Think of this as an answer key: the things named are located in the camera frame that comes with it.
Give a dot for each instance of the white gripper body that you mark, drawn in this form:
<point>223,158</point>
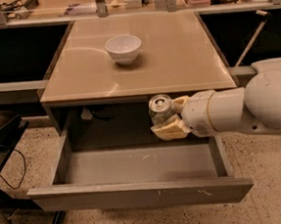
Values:
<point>196,114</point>

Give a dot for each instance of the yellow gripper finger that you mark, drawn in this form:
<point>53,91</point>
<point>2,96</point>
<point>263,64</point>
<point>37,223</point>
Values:
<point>171,131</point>
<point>179,103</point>

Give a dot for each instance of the green white 7up can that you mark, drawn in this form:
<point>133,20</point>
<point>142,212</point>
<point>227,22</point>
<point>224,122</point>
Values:
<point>161,108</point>

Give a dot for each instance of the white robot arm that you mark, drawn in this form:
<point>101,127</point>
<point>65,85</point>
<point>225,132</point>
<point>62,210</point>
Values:
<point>252,109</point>

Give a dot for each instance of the open grey top drawer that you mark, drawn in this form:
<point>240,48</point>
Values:
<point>114,161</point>

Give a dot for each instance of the grey drawer cabinet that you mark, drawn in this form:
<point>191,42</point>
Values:
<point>176,56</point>

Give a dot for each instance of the white ceramic bowl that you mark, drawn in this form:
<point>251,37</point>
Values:
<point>123,49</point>

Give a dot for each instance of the dark side table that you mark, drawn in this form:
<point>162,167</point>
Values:
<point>12,128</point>

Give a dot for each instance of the white stick with handle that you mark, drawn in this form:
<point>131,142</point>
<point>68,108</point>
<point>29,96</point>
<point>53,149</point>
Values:
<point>265,17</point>

